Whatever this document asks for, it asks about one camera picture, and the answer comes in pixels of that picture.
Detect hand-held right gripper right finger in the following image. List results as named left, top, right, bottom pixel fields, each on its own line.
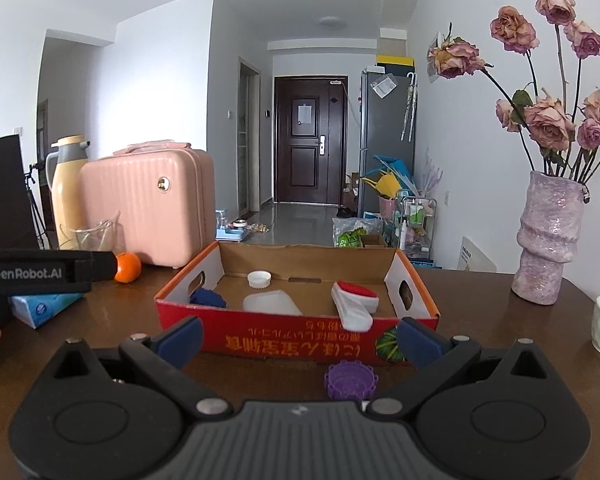
left=367, top=317, right=559, bottom=422

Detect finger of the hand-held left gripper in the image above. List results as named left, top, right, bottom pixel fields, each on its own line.
left=90, top=252, right=118, bottom=284

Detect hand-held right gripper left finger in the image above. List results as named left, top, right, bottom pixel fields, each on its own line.
left=40, top=317, right=233, bottom=422

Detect blue bottle cap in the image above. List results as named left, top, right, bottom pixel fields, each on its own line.
left=189, top=288, right=227, bottom=309

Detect red and white lint brush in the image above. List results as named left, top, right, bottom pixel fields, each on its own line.
left=331, top=281, right=381, bottom=333

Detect white pill bottle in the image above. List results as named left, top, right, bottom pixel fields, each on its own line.
left=242, top=290, right=303, bottom=317

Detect red cardboard box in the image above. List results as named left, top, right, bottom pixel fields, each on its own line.
left=155, top=241, right=440, bottom=367

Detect orange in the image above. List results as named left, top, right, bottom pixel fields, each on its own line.
left=114, top=252, right=142, bottom=284

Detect glass pitcher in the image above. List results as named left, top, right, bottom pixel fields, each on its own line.
left=70, top=212, right=126, bottom=252

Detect blue tissue box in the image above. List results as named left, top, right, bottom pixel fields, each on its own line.
left=9, top=292, right=86, bottom=330

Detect black tripod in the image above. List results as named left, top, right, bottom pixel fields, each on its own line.
left=24, top=162, right=49, bottom=249

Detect pink suitcase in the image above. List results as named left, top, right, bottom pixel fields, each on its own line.
left=79, top=141, right=217, bottom=269

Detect purple bottle cap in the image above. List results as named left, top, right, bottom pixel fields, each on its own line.
left=325, top=361, right=379, bottom=402

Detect black paper bag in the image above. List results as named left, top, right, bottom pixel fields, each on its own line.
left=0, top=85, right=40, bottom=250

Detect yellow thermos jug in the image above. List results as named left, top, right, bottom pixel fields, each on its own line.
left=45, top=135, right=90, bottom=251

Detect white leaning board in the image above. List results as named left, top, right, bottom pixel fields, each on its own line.
left=457, top=236, right=497, bottom=272

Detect blue tray with bottles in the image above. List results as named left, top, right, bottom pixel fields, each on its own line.
left=215, top=207, right=254, bottom=241

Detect green plastic bag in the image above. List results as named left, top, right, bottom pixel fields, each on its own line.
left=332, top=217, right=381, bottom=249

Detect pink ceramic vase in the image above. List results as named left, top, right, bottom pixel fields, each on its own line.
left=511, top=170, right=591, bottom=306

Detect blue yellow plastic item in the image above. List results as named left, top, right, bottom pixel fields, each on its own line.
left=361, top=155, right=421, bottom=199

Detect white dried branches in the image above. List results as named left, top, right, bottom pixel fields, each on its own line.
left=420, top=147, right=444, bottom=197

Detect dark brown door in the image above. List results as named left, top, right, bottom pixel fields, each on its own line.
left=274, top=76, right=348, bottom=206

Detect grey refrigerator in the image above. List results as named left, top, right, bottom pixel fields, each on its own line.
left=358, top=69, right=417, bottom=216

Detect clear folded umbrella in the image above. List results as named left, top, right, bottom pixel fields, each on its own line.
left=400, top=72, right=419, bottom=142

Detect bunch of dried pink roses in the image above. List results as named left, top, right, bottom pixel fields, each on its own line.
left=426, top=0, right=600, bottom=184

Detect clear plastic packet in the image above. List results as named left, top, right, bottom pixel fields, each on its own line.
left=370, top=76, right=399, bottom=99

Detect yellow and black box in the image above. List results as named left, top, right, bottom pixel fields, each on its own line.
left=375, top=55, right=415, bottom=72

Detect wire cart with bottles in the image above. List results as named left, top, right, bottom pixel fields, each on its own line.
left=382, top=195, right=438, bottom=262

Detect grey door frame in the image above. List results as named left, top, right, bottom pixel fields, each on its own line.
left=237, top=56, right=261, bottom=214

